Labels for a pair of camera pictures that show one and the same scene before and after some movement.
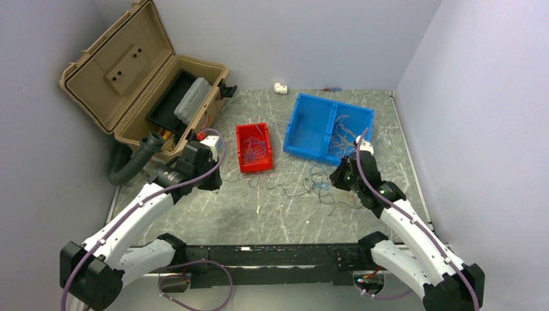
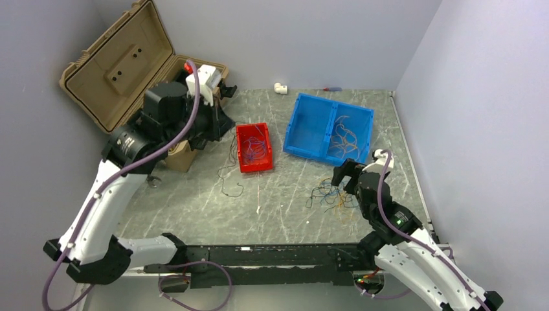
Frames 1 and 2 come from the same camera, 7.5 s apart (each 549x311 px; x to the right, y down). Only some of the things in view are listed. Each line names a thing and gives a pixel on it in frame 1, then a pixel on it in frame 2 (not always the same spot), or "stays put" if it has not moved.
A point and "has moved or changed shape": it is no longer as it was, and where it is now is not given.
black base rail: (276, 265) stays put
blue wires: (253, 149) stays put
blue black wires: (318, 181) has moved or changed shape
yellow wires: (344, 140) stays put
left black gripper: (215, 183) -> (219, 122)
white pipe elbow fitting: (280, 89) stays put
